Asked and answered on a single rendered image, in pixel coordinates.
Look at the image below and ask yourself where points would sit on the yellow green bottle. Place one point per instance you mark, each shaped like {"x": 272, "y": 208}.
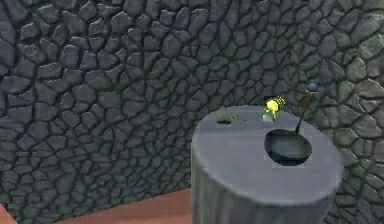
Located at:
{"x": 271, "y": 107}

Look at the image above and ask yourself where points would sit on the grey spatula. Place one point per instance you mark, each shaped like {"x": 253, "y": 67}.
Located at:
{"x": 224, "y": 115}

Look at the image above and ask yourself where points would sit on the grey round table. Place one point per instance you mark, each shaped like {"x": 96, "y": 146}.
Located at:
{"x": 233, "y": 180}

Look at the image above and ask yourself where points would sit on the brown stick with blue knob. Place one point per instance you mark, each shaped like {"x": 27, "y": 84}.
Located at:
{"x": 308, "y": 98}

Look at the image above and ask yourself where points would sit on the black frying pan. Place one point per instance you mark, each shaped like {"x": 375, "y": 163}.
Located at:
{"x": 287, "y": 148}

